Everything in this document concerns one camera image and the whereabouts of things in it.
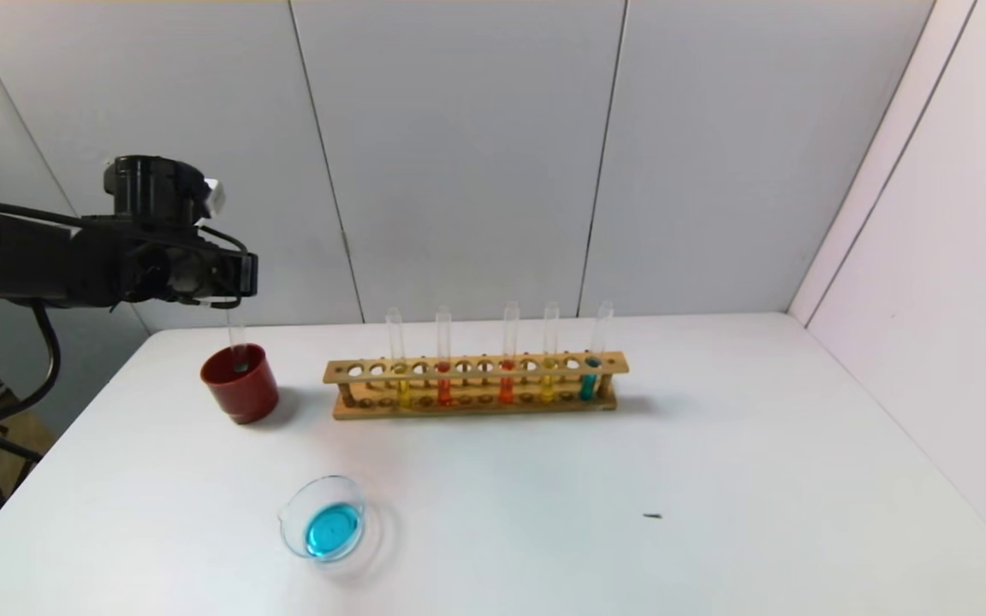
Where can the orange and black left arm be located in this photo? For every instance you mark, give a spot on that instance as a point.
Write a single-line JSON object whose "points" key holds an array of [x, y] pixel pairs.
{"points": [[5, 252]]}

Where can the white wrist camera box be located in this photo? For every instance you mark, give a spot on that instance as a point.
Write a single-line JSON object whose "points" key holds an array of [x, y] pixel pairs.
{"points": [[213, 197]]}

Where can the yellow pigment glass test tube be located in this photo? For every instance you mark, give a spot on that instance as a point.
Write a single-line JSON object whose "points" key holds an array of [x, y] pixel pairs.
{"points": [[547, 389], [403, 393]]}

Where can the wooden test tube rack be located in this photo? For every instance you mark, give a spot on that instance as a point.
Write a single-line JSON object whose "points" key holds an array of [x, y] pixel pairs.
{"points": [[493, 409]]}

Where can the orange pigment glass test tube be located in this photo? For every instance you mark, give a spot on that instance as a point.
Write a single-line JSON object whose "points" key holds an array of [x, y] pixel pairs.
{"points": [[444, 392], [507, 389]]}

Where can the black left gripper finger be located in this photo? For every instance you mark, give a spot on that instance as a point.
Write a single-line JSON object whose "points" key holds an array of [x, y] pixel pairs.
{"points": [[246, 275]]}

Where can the blue pigment glass test tube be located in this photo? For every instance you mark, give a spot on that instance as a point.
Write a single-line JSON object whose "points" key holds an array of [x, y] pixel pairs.
{"points": [[238, 342], [588, 387]]}

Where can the clear glass beaker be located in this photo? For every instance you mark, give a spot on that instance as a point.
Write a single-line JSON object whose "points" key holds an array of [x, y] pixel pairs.
{"points": [[330, 530]]}

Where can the dark red plastic cup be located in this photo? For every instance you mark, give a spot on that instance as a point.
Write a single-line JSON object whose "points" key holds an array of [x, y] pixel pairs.
{"points": [[245, 398]]}

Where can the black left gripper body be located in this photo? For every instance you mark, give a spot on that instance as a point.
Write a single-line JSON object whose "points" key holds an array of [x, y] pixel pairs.
{"points": [[246, 274]]}

